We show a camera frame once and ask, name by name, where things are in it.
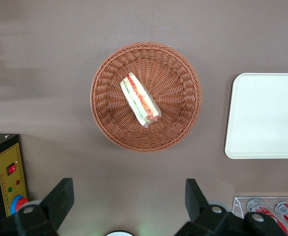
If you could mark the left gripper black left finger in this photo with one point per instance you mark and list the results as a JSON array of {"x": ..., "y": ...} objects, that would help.
[{"x": 57, "y": 196}]

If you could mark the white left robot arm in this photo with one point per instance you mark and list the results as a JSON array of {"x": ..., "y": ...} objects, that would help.
[{"x": 119, "y": 234}]

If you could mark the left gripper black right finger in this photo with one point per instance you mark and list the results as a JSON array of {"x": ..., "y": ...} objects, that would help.
[{"x": 195, "y": 201}]

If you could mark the beige plastic tray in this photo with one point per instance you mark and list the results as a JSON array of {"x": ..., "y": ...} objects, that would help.
[{"x": 264, "y": 115}]

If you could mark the brown wicker basket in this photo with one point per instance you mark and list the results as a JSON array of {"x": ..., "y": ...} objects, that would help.
[{"x": 173, "y": 73}]

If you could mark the triangle sandwich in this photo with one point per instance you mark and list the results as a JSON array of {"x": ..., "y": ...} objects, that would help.
[{"x": 138, "y": 98}]

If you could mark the black food warmer yellow panel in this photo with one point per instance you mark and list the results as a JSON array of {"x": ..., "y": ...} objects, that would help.
[{"x": 8, "y": 157}]

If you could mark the clear acrylic bottle rack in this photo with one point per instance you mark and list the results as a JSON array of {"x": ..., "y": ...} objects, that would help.
[{"x": 237, "y": 206}]

